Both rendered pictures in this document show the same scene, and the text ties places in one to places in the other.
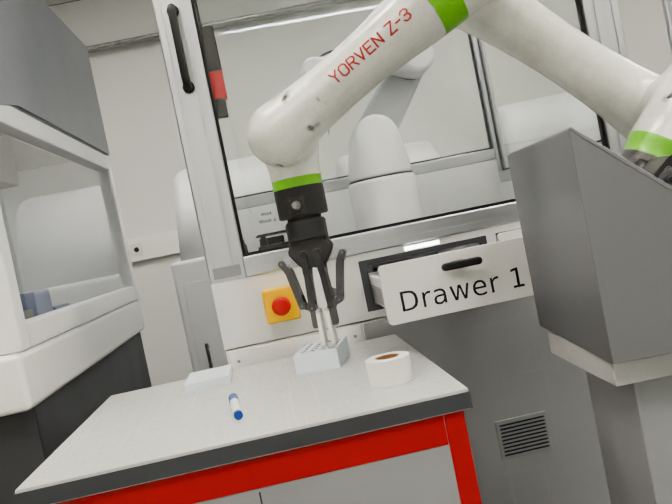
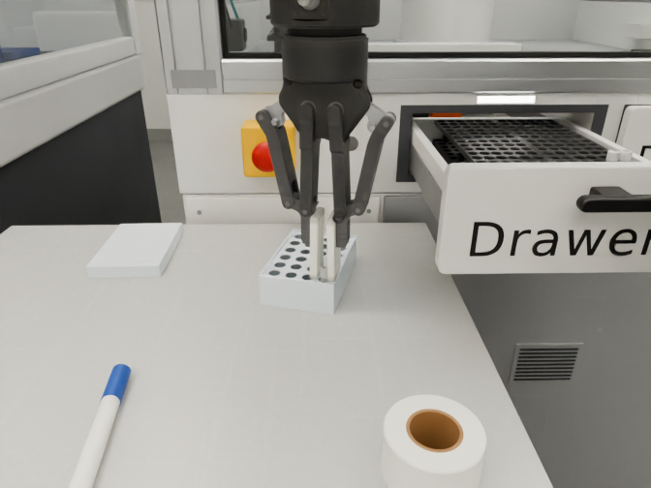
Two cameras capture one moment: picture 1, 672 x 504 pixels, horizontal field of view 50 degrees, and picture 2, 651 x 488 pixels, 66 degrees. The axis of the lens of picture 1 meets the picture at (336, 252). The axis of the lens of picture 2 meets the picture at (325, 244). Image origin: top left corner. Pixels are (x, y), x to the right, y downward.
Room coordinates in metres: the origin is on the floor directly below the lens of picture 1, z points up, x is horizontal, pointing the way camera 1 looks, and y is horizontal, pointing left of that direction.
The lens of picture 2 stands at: (0.86, 0.01, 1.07)
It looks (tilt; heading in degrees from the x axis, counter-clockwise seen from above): 26 degrees down; 4
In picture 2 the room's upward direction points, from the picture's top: straight up
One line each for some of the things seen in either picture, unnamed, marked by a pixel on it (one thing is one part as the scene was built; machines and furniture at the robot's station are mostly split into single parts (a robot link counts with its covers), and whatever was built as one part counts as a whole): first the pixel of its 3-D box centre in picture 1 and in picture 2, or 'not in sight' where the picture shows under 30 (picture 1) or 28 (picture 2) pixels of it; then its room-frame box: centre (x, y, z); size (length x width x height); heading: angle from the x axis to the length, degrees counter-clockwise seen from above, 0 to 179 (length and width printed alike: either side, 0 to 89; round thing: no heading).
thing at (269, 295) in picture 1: (281, 304); (269, 148); (1.54, 0.14, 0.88); 0.07 x 0.05 x 0.07; 95
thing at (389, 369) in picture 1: (389, 369); (431, 450); (1.12, -0.05, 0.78); 0.07 x 0.07 x 0.04
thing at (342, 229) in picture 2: (337, 309); (351, 223); (1.32, 0.02, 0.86); 0.03 x 0.01 x 0.05; 80
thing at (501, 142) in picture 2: not in sight; (515, 162); (1.53, -0.20, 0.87); 0.22 x 0.18 x 0.06; 5
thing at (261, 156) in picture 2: (281, 305); (267, 156); (1.51, 0.13, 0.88); 0.04 x 0.03 x 0.04; 95
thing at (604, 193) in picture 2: (460, 263); (613, 198); (1.30, -0.22, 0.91); 0.07 x 0.04 x 0.01; 95
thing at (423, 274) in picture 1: (459, 280); (590, 219); (1.33, -0.21, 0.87); 0.29 x 0.02 x 0.11; 95
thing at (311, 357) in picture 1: (322, 354); (311, 267); (1.38, 0.06, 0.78); 0.12 x 0.08 x 0.04; 170
